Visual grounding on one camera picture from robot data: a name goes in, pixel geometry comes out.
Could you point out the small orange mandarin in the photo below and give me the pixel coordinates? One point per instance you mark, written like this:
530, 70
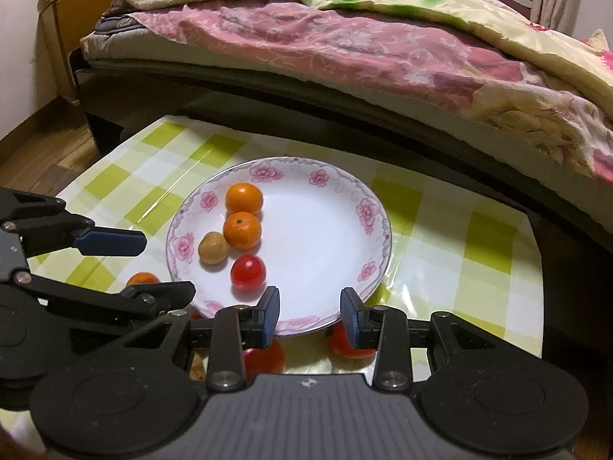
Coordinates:
242, 231
142, 278

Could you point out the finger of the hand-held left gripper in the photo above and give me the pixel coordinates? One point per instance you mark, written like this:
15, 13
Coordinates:
158, 293
115, 243

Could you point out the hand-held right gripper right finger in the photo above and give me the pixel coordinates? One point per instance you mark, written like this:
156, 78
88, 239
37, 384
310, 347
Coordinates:
349, 318

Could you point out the green checkered plastic tablecloth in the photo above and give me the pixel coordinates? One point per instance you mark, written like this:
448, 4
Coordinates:
455, 258

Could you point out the white floral rimmed plate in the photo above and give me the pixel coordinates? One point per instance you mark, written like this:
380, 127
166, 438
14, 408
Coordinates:
311, 239

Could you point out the grey folded blanket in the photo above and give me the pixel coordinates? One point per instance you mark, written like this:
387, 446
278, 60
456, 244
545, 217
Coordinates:
117, 21

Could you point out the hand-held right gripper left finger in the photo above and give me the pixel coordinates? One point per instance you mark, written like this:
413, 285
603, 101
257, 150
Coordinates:
269, 318

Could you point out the large red tomato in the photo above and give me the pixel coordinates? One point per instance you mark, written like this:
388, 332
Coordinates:
263, 359

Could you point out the bright pink floral blanket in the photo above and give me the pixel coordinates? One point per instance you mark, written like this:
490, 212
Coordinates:
609, 60

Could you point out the large orange mandarin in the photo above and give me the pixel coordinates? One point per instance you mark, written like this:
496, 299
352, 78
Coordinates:
244, 199

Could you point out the dark framed bed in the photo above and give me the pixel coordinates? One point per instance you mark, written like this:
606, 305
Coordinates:
287, 100

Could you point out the wooden desk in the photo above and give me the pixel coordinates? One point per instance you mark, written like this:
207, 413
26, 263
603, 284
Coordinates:
60, 28

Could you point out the oblong cherry tomato with stem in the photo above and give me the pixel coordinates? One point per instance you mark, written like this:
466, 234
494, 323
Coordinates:
347, 350

